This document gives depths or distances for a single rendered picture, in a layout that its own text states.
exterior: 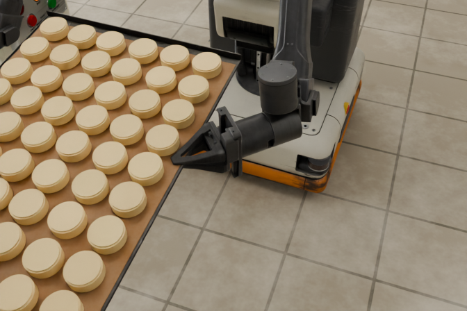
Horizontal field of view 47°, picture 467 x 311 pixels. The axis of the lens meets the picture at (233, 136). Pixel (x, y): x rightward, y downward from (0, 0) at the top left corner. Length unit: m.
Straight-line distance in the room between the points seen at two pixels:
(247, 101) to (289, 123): 1.15
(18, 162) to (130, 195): 0.18
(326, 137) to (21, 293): 1.32
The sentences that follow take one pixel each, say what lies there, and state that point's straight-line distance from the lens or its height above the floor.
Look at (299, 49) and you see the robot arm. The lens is 0.87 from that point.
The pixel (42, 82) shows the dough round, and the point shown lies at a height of 0.99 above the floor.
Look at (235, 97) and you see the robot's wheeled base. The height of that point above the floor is 0.28.
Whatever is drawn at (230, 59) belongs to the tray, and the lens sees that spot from 0.94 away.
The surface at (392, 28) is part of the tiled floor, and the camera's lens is 2.99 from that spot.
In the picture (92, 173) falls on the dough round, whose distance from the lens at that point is 0.79.
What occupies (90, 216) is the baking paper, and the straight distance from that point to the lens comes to 0.77.
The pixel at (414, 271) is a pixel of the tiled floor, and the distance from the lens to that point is 1.91.
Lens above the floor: 1.54
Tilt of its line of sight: 44 degrees down
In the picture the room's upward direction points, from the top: straight up
